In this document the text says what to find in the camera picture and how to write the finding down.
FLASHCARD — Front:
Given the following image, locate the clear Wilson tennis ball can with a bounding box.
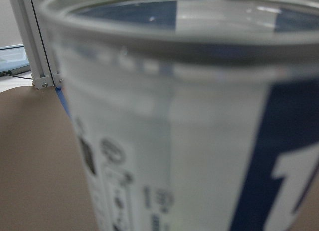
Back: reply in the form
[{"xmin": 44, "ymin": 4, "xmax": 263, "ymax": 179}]
[{"xmin": 40, "ymin": 0, "xmax": 319, "ymax": 231}]

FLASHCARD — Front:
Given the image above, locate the brown paper table cover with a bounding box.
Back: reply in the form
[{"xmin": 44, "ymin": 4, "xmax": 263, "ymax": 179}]
[{"xmin": 0, "ymin": 87, "xmax": 97, "ymax": 231}]

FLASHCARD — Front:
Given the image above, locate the aluminium frame post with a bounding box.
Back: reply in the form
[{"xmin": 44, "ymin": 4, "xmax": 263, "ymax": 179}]
[{"xmin": 9, "ymin": 0, "xmax": 63, "ymax": 89}]

